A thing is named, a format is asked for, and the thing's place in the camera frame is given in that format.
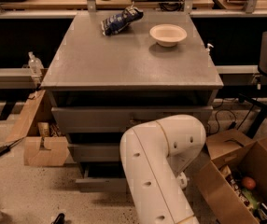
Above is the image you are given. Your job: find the white paper bowl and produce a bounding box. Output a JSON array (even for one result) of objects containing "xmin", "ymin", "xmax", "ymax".
[{"xmin": 149, "ymin": 24, "xmax": 187, "ymax": 48}]

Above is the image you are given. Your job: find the small left cardboard box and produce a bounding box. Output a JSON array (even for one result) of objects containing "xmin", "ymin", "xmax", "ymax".
[{"xmin": 7, "ymin": 91, "xmax": 69, "ymax": 167}]

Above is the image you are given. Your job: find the grey top drawer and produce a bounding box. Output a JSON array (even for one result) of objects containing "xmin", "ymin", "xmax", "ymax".
[{"xmin": 51, "ymin": 106, "xmax": 213, "ymax": 133}]

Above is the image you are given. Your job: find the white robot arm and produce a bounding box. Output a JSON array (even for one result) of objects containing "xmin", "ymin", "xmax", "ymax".
[{"xmin": 119, "ymin": 115, "xmax": 206, "ymax": 224}]

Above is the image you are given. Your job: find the white pump bottle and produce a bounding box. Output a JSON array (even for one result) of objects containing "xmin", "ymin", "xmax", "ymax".
[{"xmin": 206, "ymin": 43, "xmax": 214, "ymax": 54}]

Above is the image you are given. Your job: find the grey drawer cabinet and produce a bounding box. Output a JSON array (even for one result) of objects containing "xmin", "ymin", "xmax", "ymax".
[{"xmin": 40, "ymin": 10, "xmax": 224, "ymax": 176}]

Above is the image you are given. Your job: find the black floor cable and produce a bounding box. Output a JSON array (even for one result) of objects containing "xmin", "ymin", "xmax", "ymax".
[{"xmin": 202, "ymin": 98, "xmax": 241, "ymax": 136}]

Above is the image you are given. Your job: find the blue chip bag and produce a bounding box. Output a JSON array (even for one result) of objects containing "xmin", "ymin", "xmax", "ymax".
[{"xmin": 101, "ymin": 6, "xmax": 144, "ymax": 36}]

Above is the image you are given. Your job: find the grey bottom drawer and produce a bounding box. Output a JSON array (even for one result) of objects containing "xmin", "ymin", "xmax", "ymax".
[{"xmin": 76, "ymin": 161, "xmax": 127, "ymax": 192}]

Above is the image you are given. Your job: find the black power adapter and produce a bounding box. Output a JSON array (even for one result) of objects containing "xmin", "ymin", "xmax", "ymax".
[{"xmin": 0, "ymin": 139, "xmax": 21, "ymax": 157}]

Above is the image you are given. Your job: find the cardboard box with groceries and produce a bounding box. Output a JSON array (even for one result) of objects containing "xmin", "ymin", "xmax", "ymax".
[{"xmin": 193, "ymin": 130, "xmax": 267, "ymax": 224}]

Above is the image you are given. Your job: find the red apple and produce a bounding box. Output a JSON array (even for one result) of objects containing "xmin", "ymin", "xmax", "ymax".
[{"xmin": 241, "ymin": 176, "xmax": 256, "ymax": 190}]

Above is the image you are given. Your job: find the black object bottom edge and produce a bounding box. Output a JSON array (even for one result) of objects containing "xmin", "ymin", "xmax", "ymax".
[{"xmin": 51, "ymin": 213, "xmax": 65, "ymax": 224}]

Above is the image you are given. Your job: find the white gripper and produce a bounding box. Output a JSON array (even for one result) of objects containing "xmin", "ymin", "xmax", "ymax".
[{"xmin": 176, "ymin": 172, "xmax": 190, "ymax": 189}]

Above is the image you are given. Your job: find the clear plastic bottle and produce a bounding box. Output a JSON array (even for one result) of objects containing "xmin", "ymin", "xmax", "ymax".
[{"xmin": 28, "ymin": 51, "xmax": 44, "ymax": 76}]

